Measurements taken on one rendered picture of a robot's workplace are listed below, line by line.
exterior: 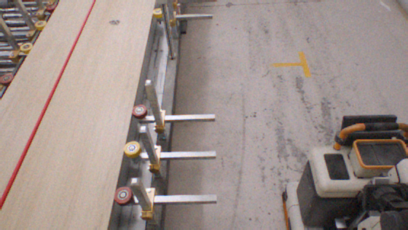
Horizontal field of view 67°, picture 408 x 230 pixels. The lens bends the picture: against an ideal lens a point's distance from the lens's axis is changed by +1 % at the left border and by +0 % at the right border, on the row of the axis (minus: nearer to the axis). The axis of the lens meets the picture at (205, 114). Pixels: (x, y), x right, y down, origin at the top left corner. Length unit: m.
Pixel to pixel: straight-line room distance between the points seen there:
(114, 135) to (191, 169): 1.00
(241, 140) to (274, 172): 0.39
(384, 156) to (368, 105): 1.55
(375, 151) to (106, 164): 1.27
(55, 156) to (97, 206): 0.38
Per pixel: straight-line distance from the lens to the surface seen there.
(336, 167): 1.65
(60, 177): 1.61
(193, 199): 1.43
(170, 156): 1.58
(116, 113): 1.75
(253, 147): 2.61
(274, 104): 2.93
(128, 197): 1.43
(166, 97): 2.03
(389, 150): 1.68
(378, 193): 1.14
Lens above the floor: 2.15
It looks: 50 degrees down
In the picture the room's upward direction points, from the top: 5 degrees counter-clockwise
